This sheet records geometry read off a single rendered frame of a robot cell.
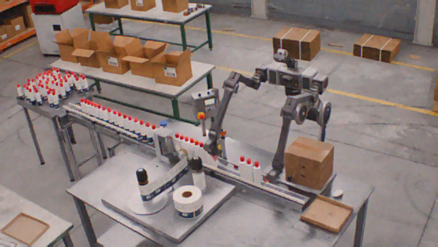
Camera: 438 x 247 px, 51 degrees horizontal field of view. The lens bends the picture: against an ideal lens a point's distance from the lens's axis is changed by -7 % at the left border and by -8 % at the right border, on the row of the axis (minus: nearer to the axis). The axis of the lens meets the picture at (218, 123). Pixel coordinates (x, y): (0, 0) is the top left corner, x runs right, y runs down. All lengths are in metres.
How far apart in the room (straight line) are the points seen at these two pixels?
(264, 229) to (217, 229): 0.33
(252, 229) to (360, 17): 6.04
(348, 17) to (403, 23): 1.03
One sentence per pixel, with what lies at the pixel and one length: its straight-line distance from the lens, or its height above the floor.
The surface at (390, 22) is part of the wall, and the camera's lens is 8.73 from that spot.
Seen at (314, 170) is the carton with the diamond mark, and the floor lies 1.03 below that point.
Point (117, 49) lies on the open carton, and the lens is 6.24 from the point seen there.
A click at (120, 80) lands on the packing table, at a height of 0.78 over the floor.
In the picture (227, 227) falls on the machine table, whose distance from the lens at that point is 3.47.
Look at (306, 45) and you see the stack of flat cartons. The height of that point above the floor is 0.25.
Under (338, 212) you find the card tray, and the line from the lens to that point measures 3.56.
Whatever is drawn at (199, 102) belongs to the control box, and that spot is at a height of 1.44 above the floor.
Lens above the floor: 3.21
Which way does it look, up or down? 31 degrees down
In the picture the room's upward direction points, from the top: 6 degrees counter-clockwise
